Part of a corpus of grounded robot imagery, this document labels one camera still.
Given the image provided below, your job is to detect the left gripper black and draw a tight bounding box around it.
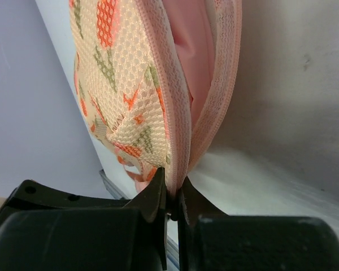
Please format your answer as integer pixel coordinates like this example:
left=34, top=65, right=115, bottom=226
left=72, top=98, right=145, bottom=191
left=0, top=180, right=129, bottom=227

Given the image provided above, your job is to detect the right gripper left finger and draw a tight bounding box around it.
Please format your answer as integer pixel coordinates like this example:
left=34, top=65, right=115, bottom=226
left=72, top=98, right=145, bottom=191
left=0, top=168, right=167, bottom=270

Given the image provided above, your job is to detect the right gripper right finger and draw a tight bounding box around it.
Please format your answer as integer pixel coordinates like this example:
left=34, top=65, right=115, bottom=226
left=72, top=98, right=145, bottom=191
left=178, top=178, right=339, bottom=271

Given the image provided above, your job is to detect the pink bra inside bag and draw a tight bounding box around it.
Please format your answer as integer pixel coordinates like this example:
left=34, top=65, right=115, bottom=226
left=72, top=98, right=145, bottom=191
left=163, top=0, right=215, bottom=126

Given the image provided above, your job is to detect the floral mesh laundry bag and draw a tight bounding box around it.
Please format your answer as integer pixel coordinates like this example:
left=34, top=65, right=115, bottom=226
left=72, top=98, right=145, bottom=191
left=69, top=1, right=242, bottom=195

